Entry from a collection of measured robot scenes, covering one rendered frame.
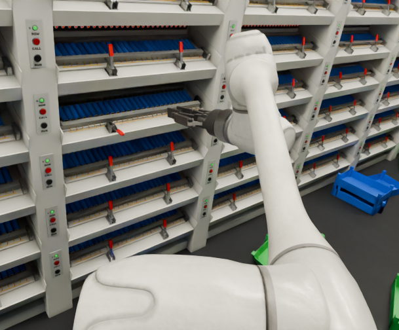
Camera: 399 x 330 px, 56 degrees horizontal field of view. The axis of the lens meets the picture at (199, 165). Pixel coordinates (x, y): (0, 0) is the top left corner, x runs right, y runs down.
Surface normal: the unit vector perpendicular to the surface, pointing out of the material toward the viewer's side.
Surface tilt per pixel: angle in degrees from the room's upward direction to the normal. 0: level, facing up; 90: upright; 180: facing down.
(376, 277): 0
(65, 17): 111
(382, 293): 0
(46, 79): 90
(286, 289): 5
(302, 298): 9
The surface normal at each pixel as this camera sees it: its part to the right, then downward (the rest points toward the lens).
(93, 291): -0.38, -0.67
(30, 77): 0.62, 0.44
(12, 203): 0.33, -0.65
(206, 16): 0.54, 0.73
